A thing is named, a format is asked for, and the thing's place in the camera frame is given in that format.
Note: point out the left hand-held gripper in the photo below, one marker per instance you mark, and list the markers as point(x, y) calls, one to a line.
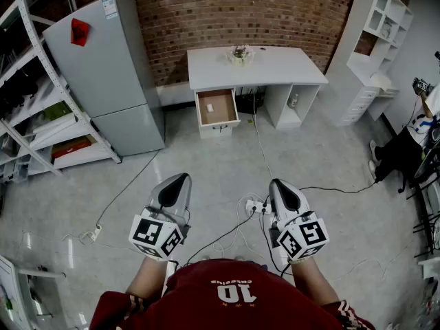
point(173, 208)

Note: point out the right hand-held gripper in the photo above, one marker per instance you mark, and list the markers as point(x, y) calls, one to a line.
point(302, 239)

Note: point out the small white object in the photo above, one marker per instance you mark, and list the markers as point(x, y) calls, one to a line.
point(210, 108)

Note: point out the wooden drawer with white front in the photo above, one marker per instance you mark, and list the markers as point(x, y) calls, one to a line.
point(221, 110)

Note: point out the person's right forearm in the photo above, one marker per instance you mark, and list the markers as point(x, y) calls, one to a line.
point(313, 280)

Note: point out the person's left forearm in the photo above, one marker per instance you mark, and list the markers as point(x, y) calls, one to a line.
point(146, 277)

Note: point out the white power strip with plugs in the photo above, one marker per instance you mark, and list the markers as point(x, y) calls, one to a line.
point(252, 205)

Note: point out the person's red jersey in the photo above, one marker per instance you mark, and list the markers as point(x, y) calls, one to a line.
point(220, 311)

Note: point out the flat red box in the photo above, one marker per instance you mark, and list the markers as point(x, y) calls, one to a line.
point(70, 148)

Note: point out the black box under desk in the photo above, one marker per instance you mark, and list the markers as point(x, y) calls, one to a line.
point(248, 102)

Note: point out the white paper roll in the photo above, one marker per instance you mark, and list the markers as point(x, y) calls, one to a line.
point(55, 129)

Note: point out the grey refrigerator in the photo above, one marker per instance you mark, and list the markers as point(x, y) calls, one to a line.
point(103, 81)

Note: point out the green packet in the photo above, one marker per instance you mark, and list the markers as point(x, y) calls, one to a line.
point(58, 110)

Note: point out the white shelf cabinet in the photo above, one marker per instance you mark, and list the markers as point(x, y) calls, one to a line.
point(357, 95)

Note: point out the white flower pot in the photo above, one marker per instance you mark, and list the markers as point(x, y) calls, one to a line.
point(239, 56)

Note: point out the white desk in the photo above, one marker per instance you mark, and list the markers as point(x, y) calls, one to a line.
point(275, 67)

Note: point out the white metal shelf rack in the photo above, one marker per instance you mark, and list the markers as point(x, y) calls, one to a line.
point(51, 77)

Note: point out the red paper decoration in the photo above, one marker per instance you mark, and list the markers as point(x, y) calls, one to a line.
point(79, 32)

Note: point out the blue white label sticker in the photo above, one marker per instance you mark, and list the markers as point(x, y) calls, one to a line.
point(110, 7)

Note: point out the black metal chair frame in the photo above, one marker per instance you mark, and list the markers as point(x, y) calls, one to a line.
point(424, 215)

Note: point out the white metal frame table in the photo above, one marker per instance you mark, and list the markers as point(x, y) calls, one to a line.
point(13, 287)

